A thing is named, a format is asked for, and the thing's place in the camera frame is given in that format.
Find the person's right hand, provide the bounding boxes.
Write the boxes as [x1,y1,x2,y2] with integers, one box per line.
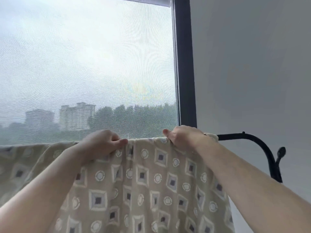
[162,125,209,153]

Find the person's left hand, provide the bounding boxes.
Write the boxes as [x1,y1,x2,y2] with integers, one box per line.
[78,129,128,166]

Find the beige patterned curtain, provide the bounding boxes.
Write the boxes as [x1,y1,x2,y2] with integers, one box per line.
[0,133,235,233]

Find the person's right forearm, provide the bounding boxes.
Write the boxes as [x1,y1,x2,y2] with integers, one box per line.
[193,138,311,233]

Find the person's left forearm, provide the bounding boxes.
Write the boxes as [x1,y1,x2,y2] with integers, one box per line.
[0,144,85,233]

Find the window insect screen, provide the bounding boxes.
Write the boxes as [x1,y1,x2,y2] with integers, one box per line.
[0,0,179,145]

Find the black curtain rod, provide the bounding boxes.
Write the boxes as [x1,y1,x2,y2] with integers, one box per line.
[217,131,286,183]

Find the white roller blind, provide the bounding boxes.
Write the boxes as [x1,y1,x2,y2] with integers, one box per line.
[107,0,172,7]

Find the black window frame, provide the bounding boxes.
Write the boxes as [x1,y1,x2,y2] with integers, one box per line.
[172,0,197,128]

